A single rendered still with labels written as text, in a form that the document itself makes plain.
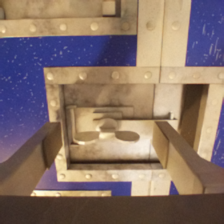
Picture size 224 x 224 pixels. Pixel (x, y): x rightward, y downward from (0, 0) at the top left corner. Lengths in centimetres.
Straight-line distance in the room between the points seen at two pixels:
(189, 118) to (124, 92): 8
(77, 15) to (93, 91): 7
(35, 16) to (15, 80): 6
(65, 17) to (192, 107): 16
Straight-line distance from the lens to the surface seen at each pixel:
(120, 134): 16
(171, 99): 19
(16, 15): 20
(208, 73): 18
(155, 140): 16
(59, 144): 16
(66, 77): 16
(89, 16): 18
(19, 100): 18
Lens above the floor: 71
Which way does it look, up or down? 17 degrees up
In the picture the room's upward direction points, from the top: 180 degrees clockwise
